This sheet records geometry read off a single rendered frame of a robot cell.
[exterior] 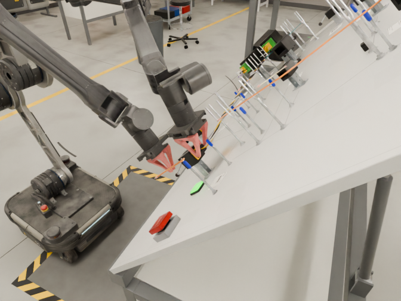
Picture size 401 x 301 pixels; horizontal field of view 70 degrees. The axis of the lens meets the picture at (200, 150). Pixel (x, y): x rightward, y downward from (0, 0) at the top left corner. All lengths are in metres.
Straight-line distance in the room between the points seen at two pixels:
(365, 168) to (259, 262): 0.70
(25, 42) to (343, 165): 0.68
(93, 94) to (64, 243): 1.21
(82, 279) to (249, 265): 1.23
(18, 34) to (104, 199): 1.39
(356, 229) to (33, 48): 0.93
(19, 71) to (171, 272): 1.03
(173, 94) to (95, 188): 1.49
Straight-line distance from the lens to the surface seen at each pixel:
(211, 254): 1.00
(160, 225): 0.66
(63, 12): 5.99
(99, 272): 1.97
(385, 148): 0.36
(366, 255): 0.69
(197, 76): 0.69
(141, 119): 0.75
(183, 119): 0.69
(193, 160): 0.77
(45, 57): 0.78
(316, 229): 1.13
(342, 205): 1.25
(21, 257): 2.23
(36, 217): 2.06
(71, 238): 1.86
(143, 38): 0.88
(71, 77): 0.79
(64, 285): 2.00
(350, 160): 0.38
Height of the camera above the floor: 1.65
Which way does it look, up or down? 38 degrees down
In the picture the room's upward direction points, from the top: straight up
